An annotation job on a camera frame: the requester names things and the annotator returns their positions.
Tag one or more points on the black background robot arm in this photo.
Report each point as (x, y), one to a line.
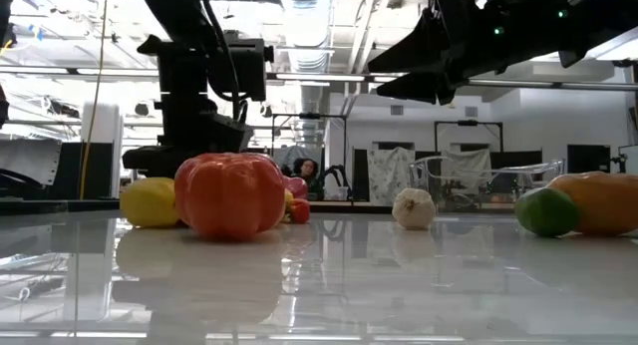
(339, 175)

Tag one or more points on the yellow lemon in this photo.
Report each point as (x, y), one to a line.
(288, 199)
(149, 203)

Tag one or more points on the black table frame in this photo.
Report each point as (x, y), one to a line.
(50, 206)

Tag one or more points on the white cloth cover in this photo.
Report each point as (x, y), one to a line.
(466, 163)

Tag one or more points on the orange round vegetable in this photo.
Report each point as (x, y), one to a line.
(605, 203)

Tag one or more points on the silver ventilation duct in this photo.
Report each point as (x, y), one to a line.
(306, 36)

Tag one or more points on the dark red fruit with stem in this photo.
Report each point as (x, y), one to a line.
(297, 185)

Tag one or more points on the silver overhead frame bar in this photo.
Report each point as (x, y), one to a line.
(548, 84)

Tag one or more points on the small red orange fruit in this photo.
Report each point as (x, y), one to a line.
(300, 211)

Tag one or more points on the clear plastic cup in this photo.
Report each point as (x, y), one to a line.
(342, 193)

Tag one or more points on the orange-red tomato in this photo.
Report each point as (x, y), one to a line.
(229, 195)

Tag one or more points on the white garlic bulb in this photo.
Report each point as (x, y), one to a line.
(414, 209)

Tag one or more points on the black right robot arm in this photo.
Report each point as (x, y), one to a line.
(598, 16)

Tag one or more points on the patterned cloth cover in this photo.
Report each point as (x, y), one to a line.
(389, 175)

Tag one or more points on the black background rig frame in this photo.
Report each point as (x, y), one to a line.
(309, 115)
(468, 122)

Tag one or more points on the person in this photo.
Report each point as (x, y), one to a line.
(308, 173)

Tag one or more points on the green lime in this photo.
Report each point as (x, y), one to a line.
(545, 211)

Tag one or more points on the grey perforated panel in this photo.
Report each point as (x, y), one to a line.
(30, 160)

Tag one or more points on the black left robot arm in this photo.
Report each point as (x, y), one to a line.
(182, 86)

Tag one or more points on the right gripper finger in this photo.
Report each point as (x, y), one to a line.
(423, 48)
(423, 88)

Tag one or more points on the clear plastic basket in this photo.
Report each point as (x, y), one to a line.
(478, 171)

